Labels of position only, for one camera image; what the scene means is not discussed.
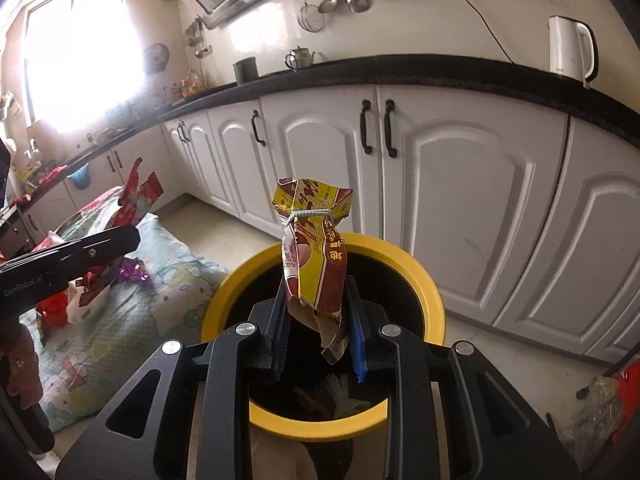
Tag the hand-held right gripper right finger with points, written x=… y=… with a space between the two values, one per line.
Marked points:
x=358 y=345

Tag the white electric kettle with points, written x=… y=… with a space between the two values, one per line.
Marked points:
x=567 y=50

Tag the metal teapot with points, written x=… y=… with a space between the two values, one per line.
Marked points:
x=300 y=59

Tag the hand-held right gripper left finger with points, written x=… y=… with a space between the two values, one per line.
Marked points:
x=280 y=332

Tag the red white wrapper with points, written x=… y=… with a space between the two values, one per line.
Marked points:
x=90 y=287

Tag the dish rack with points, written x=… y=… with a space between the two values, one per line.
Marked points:
x=119 y=116

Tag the white kitchen cabinets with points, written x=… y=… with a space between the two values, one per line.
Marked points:
x=475 y=185

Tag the yellow brown snack packet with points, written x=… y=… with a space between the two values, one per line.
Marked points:
x=310 y=260

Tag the clear plastic bag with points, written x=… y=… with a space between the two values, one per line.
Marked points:
x=595 y=410

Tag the window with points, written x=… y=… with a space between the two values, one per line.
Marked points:
x=80 y=45

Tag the red snack packet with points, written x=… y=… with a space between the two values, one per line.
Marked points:
x=135 y=195

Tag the yellow rimmed black bin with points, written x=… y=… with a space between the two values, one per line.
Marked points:
x=400 y=260

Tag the red crumpled packet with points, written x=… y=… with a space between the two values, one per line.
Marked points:
x=52 y=310

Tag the purple foil snack packet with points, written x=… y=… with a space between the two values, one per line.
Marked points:
x=132 y=272

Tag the blue hanging basket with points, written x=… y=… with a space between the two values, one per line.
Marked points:
x=79 y=177

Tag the small round fan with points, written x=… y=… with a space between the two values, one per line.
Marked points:
x=156 y=57

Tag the group of seasoning bottles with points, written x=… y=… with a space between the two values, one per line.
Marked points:
x=187 y=86

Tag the patterned cloth covered table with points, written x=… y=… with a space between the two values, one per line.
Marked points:
x=150 y=320

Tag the red cloth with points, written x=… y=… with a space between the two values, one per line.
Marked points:
x=50 y=176

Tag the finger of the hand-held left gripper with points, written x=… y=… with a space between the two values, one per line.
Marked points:
x=100 y=247

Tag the black canister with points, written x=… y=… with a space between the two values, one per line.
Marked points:
x=245 y=71

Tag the person's left hand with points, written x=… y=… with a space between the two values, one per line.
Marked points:
x=22 y=365

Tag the white crumpled paper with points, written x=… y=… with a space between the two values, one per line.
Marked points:
x=345 y=396

